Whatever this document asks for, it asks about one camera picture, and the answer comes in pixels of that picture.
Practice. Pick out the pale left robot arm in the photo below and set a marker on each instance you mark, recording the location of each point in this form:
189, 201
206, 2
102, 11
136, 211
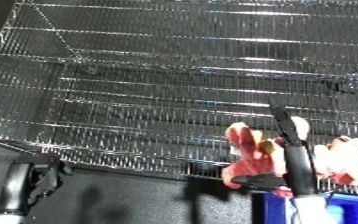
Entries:
3, 219

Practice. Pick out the red and pink soft toy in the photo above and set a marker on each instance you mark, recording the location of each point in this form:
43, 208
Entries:
255, 156

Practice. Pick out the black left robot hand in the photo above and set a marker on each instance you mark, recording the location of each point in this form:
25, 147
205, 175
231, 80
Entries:
21, 186

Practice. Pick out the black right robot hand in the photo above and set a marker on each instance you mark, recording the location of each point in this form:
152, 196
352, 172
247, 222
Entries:
300, 166

